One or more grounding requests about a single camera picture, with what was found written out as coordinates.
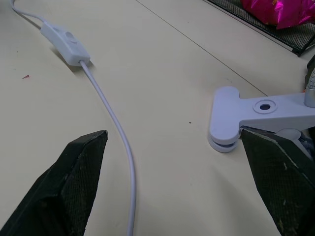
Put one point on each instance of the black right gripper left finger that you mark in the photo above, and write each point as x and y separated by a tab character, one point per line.
61	186

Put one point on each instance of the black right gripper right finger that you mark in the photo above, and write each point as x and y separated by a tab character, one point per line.
278	182

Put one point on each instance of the white lamp clamp base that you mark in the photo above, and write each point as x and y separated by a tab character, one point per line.
246	115

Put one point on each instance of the silver flexible lamp neck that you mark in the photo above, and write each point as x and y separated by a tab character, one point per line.
310	91

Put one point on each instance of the shiny magenta foil bag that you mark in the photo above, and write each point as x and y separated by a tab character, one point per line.
275	11

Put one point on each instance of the white inline cord switch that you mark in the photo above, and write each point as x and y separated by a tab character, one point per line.
66	45

